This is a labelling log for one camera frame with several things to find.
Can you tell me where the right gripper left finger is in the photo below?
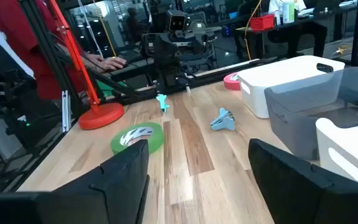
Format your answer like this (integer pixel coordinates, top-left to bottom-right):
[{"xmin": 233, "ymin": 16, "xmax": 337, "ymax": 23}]
[{"xmin": 54, "ymin": 139, "xmax": 150, "ymax": 224}]

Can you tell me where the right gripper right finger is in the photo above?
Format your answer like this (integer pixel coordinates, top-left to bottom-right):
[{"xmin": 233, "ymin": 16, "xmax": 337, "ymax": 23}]
[{"xmin": 247, "ymin": 138, "xmax": 358, "ymax": 224}]

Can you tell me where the teal staple remover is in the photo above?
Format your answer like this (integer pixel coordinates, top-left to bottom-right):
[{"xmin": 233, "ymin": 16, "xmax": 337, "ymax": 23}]
[{"xmin": 155, "ymin": 93, "xmax": 170, "ymax": 113}]

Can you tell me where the green tape roll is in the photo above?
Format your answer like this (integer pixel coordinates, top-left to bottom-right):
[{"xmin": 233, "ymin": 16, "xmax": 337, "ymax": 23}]
[{"xmin": 109, "ymin": 121, "xmax": 165, "ymax": 156}]

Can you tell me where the pink tape roll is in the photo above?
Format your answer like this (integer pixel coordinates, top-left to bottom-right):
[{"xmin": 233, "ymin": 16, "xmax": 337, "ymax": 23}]
[{"xmin": 223, "ymin": 72, "xmax": 242, "ymax": 91}]

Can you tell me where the black keyboard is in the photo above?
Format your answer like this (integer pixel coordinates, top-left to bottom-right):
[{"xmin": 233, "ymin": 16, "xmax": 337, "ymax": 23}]
[{"xmin": 103, "ymin": 57, "xmax": 155, "ymax": 82}]

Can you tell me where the person's hand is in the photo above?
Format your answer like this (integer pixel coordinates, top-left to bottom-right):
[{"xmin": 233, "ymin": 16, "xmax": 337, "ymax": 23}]
[{"xmin": 99, "ymin": 57, "xmax": 127, "ymax": 73}]

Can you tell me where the grey plastic bin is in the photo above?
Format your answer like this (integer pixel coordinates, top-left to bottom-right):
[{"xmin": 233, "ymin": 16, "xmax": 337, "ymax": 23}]
[{"xmin": 264, "ymin": 66, "xmax": 358, "ymax": 161}]

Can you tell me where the red desk lamp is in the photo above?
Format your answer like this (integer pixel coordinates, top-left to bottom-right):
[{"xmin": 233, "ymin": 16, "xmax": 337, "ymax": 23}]
[{"xmin": 47, "ymin": 0, "xmax": 126, "ymax": 131}]

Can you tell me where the white plastic bin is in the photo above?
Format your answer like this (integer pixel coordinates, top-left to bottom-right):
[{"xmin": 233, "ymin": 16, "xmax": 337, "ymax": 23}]
[
  {"xmin": 237, "ymin": 55, "xmax": 346, "ymax": 119},
  {"xmin": 314, "ymin": 117, "xmax": 358, "ymax": 190}
]

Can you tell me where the red plastic crate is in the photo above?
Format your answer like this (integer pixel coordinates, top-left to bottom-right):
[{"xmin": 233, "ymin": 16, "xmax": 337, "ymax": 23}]
[{"xmin": 249, "ymin": 14, "xmax": 275, "ymax": 31}]

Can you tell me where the person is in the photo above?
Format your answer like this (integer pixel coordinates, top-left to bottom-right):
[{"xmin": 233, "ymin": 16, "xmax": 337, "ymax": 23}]
[
  {"xmin": 0, "ymin": 0, "xmax": 127, "ymax": 101},
  {"xmin": 267, "ymin": 0, "xmax": 307, "ymax": 15}
]

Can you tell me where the black office desk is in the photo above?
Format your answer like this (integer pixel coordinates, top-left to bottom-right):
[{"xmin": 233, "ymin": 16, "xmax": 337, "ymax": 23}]
[{"xmin": 234, "ymin": 18, "xmax": 328, "ymax": 60}]

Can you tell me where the white and green canister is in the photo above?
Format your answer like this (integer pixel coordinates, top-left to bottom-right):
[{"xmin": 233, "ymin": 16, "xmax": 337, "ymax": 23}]
[{"xmin": 282, "ymin": 0, "xmax": 296, "ymax": 24}]

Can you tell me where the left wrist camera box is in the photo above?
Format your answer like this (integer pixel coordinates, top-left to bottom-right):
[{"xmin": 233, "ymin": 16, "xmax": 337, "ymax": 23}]
[{"xmin": 167, "ymin": 10, "xmax": 188, "ymax": 32}]

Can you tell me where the silver aluminium bracket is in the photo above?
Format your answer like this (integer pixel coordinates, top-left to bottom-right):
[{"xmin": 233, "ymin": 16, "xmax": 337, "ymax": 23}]
[{"xmin": 61, "ymin": 90, "xmax": 72, "ymax": 133}]

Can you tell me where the black aluminium rig frame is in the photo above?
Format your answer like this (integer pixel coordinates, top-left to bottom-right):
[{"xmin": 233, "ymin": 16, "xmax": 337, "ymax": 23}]
[{"xmin": 17, "ymin": 0, "xmax": 279, "ymax": 138}]

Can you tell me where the yellow floor cable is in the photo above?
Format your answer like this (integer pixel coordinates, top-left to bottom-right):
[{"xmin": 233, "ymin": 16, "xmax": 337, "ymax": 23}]
[{"xmin": 331, "ymin": 27, "xmax": 358, "ymax": 57}]

